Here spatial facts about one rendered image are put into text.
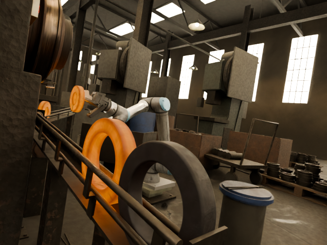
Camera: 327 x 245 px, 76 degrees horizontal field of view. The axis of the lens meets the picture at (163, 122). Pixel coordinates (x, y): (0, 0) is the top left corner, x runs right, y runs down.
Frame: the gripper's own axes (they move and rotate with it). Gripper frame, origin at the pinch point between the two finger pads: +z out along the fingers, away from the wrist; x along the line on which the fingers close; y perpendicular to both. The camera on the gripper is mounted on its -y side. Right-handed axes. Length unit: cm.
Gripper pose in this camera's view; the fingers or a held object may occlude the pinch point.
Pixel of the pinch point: (77, 95)
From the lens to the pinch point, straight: 136.1
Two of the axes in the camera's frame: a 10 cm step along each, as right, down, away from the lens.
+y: 3.5, -9.2, 1.6
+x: 6.6, 1.2, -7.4
